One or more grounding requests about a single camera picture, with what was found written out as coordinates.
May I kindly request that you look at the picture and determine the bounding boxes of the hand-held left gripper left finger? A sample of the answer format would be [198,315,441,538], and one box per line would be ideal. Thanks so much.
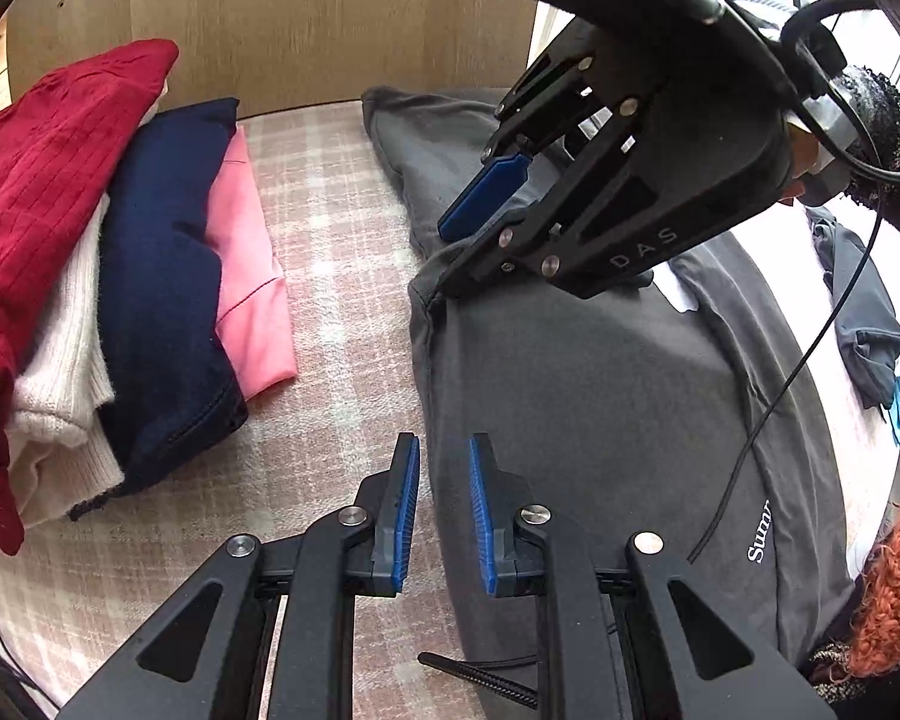
[56,433,421,720]

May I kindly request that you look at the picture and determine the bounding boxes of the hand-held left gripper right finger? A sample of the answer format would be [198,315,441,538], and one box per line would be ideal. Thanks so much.
[469,433,837,720]

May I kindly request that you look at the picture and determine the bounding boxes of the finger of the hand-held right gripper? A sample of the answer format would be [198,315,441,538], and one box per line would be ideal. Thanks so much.
[436,120,721,301]
[437,19,642,241]

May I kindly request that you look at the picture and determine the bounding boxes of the grey printed t-shirt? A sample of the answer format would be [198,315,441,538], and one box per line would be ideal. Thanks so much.
[361,86,863,720]

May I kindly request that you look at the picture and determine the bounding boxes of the person's right hand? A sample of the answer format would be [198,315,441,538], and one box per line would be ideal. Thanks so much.
[780,124,822,203]

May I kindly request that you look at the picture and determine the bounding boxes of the black zip tie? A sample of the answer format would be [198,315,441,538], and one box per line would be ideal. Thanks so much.
[418,651,541,707]

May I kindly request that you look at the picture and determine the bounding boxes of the pink plaid blanket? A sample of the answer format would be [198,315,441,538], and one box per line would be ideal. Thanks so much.
[0,109,900,720]

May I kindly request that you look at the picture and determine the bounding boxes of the pink folded garment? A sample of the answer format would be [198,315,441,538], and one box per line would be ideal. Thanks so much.
[206,124,299,402]

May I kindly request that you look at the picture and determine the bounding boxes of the dark grey folded garment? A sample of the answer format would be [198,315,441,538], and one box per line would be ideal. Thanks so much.
[806,206,900,410]

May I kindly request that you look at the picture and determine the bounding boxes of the light wooden board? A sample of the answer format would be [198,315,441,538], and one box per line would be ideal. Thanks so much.
[6,0,541,121]

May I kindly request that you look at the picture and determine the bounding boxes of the navy folded garment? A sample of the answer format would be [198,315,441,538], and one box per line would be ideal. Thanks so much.
[67,96,250,522]

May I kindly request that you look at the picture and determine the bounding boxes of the cream knitted sweater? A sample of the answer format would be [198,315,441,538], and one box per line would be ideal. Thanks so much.
[4,82,170,530]

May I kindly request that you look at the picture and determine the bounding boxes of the orange knitted cloth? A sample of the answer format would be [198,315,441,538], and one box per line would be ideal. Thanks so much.
[844,506,900,683]

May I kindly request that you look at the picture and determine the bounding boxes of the red knitted sweater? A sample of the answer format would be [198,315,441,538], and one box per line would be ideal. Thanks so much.
[0,39,181,556]

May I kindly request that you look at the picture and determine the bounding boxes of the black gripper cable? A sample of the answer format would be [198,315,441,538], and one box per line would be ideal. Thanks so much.
[686,0,900,565]

